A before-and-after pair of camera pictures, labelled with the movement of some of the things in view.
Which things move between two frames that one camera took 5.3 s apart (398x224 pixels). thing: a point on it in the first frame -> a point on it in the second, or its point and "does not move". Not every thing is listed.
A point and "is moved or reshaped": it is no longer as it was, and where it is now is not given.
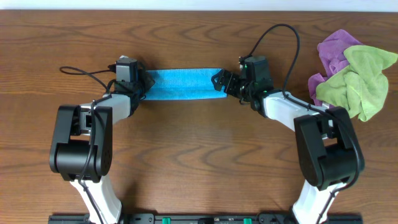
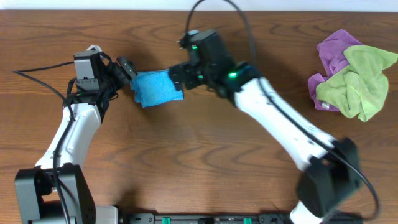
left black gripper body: x=143 y=84 -> x=114 y=82
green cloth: x=362 y=89 does not move
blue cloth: x=195 y=83 is moved or reshaped
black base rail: x=207 y=218 does not move
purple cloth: x=333 y=57 does not move
